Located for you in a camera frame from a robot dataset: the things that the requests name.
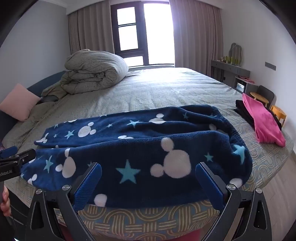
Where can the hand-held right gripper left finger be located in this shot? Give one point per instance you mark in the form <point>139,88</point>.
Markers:
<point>87,185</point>

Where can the wavy edged table mirror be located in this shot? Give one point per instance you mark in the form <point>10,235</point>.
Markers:
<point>235,52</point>

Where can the dark grey chair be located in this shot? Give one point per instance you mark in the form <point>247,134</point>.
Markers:
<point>266,93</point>

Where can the grey dressing table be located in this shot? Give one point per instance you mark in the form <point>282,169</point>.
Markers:
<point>229,71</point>

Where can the dark framed window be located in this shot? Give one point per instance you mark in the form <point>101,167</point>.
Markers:
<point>129,34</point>

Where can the bed with patterned sheet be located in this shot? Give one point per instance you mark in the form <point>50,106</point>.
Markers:
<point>166,92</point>

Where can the pink pillow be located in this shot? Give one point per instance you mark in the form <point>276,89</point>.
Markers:
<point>19,103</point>

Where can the folded pink cloth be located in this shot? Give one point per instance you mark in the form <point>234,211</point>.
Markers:
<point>266,120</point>

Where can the navy star print fleece pants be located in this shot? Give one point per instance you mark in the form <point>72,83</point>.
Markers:
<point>138,143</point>

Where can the yellow stool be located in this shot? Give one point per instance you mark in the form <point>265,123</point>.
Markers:
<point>278,113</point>

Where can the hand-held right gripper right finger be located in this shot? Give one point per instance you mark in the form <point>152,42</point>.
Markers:
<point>208,185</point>

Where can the olive green pillow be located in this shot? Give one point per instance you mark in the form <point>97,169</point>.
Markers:
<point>54,91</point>

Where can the low grey shelf unit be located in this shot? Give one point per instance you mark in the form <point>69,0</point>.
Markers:
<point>251,87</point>

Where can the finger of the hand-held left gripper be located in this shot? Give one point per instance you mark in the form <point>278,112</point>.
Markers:
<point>25,155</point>
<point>9,151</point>

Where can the dark blue headboard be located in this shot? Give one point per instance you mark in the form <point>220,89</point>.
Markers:
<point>46,81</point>

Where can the row of green bottles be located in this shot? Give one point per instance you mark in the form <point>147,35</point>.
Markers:
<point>232,60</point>

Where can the narrow beige curtain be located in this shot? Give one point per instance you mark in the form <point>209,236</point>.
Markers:
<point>90,27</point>

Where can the folded grey-green duvet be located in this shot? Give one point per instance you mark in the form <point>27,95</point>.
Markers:
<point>92,69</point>

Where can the round wooden stool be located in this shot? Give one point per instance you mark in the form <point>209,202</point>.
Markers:
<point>259,96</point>

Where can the folded black cloth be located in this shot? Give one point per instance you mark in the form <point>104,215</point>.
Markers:
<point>245,111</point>

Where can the wide beige curtain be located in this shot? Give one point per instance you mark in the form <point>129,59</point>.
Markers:
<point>196,34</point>

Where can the person's left hand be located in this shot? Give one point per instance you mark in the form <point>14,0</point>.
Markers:
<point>4,206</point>

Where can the dark wall switch plate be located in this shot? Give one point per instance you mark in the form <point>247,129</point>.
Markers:
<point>270,65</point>

